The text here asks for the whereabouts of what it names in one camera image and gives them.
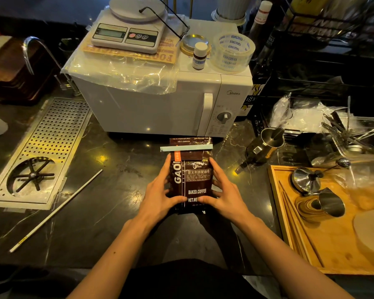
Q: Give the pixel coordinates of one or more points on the person's left hand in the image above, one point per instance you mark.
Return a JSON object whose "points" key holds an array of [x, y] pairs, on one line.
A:
{"points": [[154, 202]]}

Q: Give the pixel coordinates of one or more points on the person's right hand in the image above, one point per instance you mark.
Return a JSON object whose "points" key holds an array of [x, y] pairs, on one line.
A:
{"points": [[229, 202]]}

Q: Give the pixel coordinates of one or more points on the person's right thumb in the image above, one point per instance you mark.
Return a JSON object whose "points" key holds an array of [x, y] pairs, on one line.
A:
{"points": [[208, 200]]}

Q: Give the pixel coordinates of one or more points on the person's left thumb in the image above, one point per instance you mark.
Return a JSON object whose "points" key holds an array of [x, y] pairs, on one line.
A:
{"points": [[176, 201]]}

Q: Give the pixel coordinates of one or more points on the dark brown coffee bag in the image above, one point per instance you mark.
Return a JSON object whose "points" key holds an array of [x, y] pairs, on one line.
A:
{"points": [[191, 180]]}

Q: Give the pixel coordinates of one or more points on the person's right forearm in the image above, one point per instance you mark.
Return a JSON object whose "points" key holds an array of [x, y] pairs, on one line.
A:
{"points": [[286, 261]]}

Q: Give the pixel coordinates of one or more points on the person's left forearm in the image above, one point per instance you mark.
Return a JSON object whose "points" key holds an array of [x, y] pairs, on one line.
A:
{"points": [[112, 261]]}

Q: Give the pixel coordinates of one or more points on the light blue bag sealing clip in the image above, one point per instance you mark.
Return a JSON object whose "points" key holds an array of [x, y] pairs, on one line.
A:
{"points": [[187, 147]]}

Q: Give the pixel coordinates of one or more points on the steel milk pitcher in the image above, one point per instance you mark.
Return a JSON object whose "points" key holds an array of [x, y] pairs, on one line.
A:
{"points": [[263, 146]]}

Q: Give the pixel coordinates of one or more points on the person's black clothing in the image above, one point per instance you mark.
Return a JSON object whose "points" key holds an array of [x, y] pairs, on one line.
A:
{"points": [[190, 280]]}

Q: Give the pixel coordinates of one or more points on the wooden chopsticks pair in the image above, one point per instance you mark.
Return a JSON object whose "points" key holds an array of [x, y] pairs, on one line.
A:
{"points": [[296, 224]]}

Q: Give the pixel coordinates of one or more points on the white microwave oven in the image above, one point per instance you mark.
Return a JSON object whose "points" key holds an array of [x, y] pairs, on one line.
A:
{"points": [[162, 105]]}

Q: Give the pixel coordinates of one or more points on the steel funnel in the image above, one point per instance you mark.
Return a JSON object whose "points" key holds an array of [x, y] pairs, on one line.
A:
{"points": [[304, 180]]}

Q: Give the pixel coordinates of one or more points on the long white stick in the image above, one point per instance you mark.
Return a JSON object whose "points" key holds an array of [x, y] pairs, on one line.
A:
{"points": [[56, 210]]}

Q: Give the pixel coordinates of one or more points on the steel cup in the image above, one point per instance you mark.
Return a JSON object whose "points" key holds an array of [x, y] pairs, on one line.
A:
{"points": [[328, 203]]}

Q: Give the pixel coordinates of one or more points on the wooden tray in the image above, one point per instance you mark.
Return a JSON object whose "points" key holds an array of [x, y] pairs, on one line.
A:
{"points": [[327, 245]]}

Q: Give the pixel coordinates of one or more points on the crumpled clear plastic bag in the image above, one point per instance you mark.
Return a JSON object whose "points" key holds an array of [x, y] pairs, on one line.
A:
{"points": [[305, 116]]}

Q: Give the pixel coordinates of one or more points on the perforated steel drain tray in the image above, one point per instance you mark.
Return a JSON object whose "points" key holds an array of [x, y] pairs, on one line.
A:
{"points": [[53, 143]]}

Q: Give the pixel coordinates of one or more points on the clear plastic sheet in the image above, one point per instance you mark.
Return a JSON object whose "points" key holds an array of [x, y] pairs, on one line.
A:
{"points": [[121, 74]]}

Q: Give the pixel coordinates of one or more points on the small white-capped bottle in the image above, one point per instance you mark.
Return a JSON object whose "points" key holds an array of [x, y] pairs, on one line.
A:
{"points": [[200, 57]]}

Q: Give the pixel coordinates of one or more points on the clear printed tape roll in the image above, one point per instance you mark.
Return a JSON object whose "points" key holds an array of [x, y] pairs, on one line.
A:
{"points": [[233, 57]]}

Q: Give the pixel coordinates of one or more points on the bundle of metal utensils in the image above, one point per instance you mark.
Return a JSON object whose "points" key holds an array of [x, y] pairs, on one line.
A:
{"points": [[346, 135]]}

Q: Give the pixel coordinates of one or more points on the clear plastic container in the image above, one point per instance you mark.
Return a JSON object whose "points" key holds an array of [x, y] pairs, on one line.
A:
{"points": [[366, 152]]}

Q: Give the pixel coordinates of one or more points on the stack of paper filters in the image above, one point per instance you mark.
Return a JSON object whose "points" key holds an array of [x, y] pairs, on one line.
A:
{"points": [[372, 233]]}

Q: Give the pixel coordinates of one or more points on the white digital kitchen scale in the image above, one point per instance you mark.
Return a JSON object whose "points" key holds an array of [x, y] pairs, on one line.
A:
{"points": [[127, 31]]}

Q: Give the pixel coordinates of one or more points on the tall bottle with white cap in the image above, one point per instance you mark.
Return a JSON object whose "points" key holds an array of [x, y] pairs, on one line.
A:
{"points": [[261, 18]]}

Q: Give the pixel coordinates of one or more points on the white ribbed pot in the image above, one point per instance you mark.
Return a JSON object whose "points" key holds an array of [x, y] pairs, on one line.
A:
{"points": [[232, 7]]}

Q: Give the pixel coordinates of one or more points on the gold metal stand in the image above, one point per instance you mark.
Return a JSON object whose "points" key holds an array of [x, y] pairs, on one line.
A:
{"points": [[191, 6]]}

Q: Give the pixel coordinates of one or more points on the chrome faucet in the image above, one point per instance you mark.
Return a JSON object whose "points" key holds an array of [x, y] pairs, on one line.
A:
{"points": [[34, 49]]}

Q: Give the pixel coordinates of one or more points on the dark wooden box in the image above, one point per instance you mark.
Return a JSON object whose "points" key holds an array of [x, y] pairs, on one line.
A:
{"points": [[9, 74]]}

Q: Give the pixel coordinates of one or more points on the black thin-frame glasses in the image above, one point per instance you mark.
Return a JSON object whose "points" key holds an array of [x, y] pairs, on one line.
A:
{"points": [[177, 21]]}

